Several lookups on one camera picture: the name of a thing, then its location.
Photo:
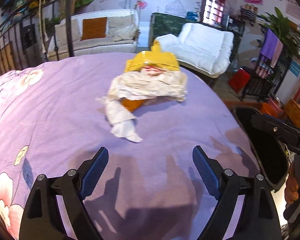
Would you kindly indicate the brown square cushion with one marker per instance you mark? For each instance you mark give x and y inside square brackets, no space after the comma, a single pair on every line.
[94,28]

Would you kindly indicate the person right hand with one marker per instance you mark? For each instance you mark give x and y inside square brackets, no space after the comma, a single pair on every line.
[292,186]

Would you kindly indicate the orange peel piece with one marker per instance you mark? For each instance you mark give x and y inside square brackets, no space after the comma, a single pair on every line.
[132,105]

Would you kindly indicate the orange plastic bucket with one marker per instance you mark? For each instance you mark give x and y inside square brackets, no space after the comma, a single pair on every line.
[267,109]

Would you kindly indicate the white cushioned lounge chair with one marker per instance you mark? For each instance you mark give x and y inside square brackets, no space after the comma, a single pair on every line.
[200,47]

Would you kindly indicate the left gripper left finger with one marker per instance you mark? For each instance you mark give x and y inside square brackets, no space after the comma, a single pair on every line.
[42,219]

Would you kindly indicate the purple floral bed sheet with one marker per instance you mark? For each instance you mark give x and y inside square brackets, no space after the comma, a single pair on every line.
[51,120]

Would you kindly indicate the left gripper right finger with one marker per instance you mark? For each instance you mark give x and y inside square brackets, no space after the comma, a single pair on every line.
[258,218]

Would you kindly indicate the black metal rack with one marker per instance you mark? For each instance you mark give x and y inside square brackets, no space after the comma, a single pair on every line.
[264,79]

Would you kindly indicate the white wicker swing sofa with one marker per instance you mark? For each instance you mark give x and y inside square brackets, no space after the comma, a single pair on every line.
[122,32]

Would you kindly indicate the black trash bin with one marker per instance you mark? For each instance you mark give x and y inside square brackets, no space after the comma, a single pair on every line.
[270,156]

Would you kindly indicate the white tissue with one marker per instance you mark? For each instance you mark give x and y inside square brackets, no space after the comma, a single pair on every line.
[121,120]

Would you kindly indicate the green patterned cabinet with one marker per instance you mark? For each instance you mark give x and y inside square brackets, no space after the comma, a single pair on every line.
[162,24]

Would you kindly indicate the pink hanging towel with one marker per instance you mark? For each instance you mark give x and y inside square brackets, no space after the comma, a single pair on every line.
[276,54]

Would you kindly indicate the black iron bed frame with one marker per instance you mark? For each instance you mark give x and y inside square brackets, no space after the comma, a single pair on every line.
[33,32]

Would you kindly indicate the green potted plant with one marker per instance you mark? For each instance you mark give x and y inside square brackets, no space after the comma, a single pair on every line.
[286,30]

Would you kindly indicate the white paper bag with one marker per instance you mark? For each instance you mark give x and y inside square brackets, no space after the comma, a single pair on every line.
[143,86]

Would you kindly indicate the yellow plastic bag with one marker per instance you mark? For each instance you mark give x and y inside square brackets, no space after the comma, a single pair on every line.
[155,57]

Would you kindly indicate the red telephone booth cabinet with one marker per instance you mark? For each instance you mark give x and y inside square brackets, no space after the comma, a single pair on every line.
[212,11]

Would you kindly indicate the purple hanging towel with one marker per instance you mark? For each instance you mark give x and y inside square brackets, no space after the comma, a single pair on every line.
[269,44]

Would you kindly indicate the red bag on floor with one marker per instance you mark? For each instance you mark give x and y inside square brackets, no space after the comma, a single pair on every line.
[239,79]

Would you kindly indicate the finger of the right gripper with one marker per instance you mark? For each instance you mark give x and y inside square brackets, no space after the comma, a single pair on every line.
[280,130]

